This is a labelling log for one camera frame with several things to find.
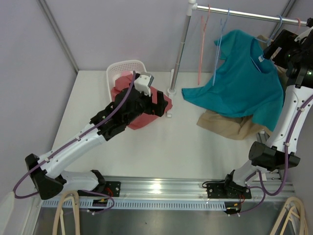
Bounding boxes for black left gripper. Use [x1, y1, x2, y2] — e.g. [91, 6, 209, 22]
[124, 88, 167, 127]

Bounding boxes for blue hanger with beige shirt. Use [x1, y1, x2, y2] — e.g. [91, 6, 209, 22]
[255, 15, 283, 46]

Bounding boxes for red t shirt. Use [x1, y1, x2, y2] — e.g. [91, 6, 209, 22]
[111, 73, 173, 130]

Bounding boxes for pink t shirt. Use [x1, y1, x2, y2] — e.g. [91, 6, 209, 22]
[121, 71, 133, 76]

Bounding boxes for teal t shirt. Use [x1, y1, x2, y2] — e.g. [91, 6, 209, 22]
[181, 30, 284, 131]

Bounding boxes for blue hanger with teal shirt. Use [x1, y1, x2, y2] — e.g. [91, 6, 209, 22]
[212, 8, 230, 86]

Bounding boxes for pink wire hanger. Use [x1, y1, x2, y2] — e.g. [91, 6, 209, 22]
[198, 5, 211, 85]

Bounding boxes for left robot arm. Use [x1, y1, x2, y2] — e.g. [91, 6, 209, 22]
[25, 88, 170, 200]

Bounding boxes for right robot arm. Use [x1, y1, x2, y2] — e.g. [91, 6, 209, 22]
[223, 27, 313, 198]

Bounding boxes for beige t shirt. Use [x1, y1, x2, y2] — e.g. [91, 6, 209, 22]
[197, 35, 289, 141]

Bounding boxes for white perforated plastic basket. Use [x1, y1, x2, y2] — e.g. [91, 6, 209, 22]
[106, 60, 147, 101]

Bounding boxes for metal clothes rack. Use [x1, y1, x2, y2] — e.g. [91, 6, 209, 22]
[167, 0, 313, 119]

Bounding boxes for beige tubes lower left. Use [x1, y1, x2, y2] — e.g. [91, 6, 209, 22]
[52, 190, 80, 235]

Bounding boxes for beige tubes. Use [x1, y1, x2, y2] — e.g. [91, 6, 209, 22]
[269, 197, 309, 235]
[52, 190, 80, 235]

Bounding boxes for beige tubes lower right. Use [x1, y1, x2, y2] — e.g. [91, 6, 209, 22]
[269, 197, 309, 235]

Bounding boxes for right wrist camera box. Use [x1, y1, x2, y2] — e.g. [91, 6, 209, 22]
[294, 18, 313, 42]

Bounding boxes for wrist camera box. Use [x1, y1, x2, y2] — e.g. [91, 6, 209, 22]
[294, 18, 313, 42]
[134, 72, 154, 97]

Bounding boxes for pink hanger at rail end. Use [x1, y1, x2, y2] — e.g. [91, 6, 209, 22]
[295, 18, 301, 34]

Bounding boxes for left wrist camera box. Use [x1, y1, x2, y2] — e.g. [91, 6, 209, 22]
[134, 72, 154, 97]

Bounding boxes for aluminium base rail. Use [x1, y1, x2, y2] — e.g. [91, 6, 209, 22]
[31, 174, 294, 203]

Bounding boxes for white slotted cable duct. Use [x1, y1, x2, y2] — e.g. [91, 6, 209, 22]
[41, 199, 226, 211]

